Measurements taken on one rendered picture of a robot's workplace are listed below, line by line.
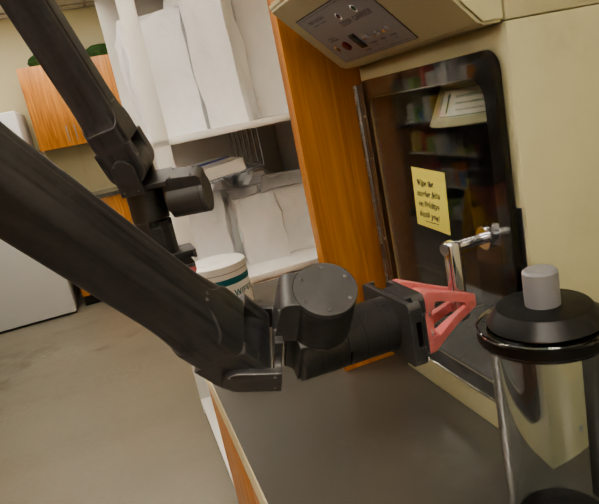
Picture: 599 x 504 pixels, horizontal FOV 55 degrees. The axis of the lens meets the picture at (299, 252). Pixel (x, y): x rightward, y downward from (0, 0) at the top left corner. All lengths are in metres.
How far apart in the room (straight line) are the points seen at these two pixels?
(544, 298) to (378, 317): 0.16
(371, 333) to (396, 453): 0.24
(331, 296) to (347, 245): 0.43
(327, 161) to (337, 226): 0.10
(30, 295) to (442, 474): 5.01
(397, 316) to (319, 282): 0.11
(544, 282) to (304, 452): 0.43
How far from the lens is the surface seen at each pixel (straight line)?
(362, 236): 0.93
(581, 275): 0.67
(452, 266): 0.62
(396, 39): 0.68
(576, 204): 0.65
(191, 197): 0.87
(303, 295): 0.49
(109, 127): 0.85
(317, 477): 0.75
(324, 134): 0.89
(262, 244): 1.83
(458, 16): 0.58
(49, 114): 5.70
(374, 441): 0.79
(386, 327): 0.57
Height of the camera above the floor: 1.37
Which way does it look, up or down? 14 degrees down
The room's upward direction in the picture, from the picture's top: 12 degrees counter-clockwise
